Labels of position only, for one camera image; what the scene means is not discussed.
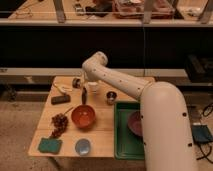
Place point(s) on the dark handled brush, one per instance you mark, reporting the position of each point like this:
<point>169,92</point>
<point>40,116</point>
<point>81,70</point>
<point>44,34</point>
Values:
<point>84,96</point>

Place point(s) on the black foot pedal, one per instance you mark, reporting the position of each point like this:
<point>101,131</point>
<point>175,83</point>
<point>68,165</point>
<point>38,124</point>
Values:
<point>201,134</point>

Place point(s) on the bunch of dark grapes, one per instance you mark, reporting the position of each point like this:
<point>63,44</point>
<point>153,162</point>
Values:
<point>60,122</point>

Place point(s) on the green sponge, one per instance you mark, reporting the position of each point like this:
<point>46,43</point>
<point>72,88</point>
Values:
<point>47,145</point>

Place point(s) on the green plastic tray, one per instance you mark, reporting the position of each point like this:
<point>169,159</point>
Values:
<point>127,145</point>

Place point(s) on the small metal cup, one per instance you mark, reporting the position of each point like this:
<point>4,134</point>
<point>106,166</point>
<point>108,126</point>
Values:
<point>111,96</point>

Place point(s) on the orange bowl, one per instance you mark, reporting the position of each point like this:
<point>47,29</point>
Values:
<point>83,116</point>

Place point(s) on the white cup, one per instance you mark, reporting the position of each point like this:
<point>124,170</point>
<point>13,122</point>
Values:
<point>94,87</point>

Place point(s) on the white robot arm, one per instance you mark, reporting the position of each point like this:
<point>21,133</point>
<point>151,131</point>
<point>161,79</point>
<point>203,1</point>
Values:
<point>167,135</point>

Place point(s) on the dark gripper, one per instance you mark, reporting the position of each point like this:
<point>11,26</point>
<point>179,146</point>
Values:
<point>77,83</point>

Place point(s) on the purple bowl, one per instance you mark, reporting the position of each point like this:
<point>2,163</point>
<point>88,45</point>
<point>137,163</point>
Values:
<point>134,123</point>

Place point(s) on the pale yellow banana toy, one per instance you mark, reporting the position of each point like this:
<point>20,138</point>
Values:
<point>62,88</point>

